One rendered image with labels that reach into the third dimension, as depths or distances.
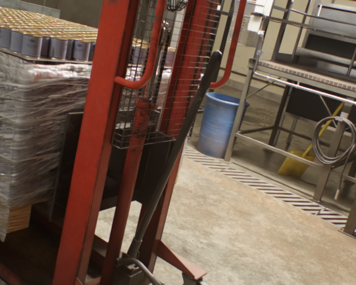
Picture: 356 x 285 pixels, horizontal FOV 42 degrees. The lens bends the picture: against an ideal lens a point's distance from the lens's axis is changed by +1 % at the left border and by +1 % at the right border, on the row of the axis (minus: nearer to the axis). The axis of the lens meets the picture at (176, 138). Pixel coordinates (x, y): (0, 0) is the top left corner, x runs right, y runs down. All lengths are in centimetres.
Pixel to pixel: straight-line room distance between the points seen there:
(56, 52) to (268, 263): 194
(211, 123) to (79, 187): 313
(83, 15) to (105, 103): 383
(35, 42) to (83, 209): 66
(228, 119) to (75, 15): 215
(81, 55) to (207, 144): 314
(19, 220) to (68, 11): 402
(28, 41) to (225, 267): 180
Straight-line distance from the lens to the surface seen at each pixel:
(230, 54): 204
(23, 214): 197
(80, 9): 557
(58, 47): 186
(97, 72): 177
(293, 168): 496
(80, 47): 194
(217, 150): 492
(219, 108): 481
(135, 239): 211
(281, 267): 315
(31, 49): 179
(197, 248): 303
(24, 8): 398
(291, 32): 1015
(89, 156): 182
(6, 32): 190
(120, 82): 169
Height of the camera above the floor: 141
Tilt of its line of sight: 15 degrees down
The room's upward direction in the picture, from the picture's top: 13 degrees clockwise
